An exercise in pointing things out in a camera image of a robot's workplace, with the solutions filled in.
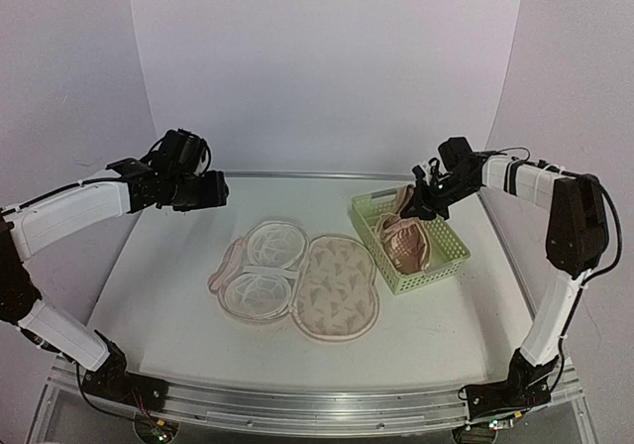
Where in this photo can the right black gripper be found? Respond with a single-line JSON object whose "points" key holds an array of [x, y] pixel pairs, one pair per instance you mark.
{"points": [[424, 209]]}

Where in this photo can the floral mesh laundry bag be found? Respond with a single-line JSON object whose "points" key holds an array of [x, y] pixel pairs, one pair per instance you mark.
{"points": [[325, 284]]}

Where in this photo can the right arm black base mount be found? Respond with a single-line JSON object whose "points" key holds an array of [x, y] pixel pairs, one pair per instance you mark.
{"points": [[525, 387]]}

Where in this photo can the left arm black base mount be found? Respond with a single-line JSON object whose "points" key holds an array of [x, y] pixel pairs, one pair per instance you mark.
{"points": [[113, 382]]}

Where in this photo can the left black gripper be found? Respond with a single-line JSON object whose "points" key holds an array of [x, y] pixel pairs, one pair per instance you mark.
{"points": [[216, 193]]}

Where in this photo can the pink bra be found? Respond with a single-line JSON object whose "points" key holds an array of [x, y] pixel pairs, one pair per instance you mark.
{"points": [[404, 241]]}

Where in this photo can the pale yellow plastic basket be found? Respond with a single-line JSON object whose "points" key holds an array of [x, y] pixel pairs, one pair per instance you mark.
{"points": [[448, 251]]}

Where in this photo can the aluminium front rail frame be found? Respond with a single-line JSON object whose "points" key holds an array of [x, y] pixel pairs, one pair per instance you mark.
{"points": [[68, 412]]}

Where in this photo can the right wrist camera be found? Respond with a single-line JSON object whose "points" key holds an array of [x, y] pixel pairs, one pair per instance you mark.
{"points": [[428, 172]]}

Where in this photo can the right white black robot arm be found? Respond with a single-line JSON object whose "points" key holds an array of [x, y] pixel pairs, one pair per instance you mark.
{"points": [[577, 233]]}

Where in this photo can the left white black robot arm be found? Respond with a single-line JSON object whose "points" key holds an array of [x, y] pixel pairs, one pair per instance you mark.
{"points": [[32, 226]]}

